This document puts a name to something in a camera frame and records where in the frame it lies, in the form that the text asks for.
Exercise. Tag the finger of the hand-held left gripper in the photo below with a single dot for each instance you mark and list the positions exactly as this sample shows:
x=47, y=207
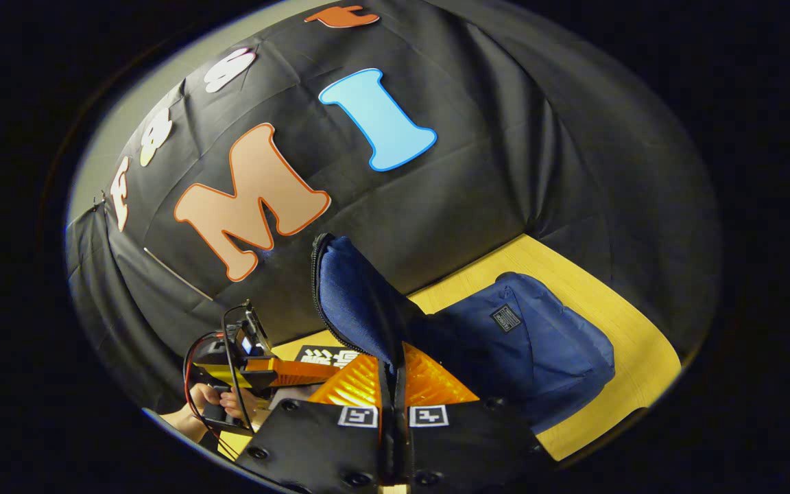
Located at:
x=292, y=372

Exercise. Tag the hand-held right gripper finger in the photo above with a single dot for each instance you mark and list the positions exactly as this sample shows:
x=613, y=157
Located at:
x=385, y=394
x=400, y=394

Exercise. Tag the black backdrop cloth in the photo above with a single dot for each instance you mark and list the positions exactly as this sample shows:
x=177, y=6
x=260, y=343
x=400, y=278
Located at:
x=518, y=171

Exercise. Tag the blue schoolbag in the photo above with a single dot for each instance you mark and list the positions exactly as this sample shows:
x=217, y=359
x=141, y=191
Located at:
x=539, y=350

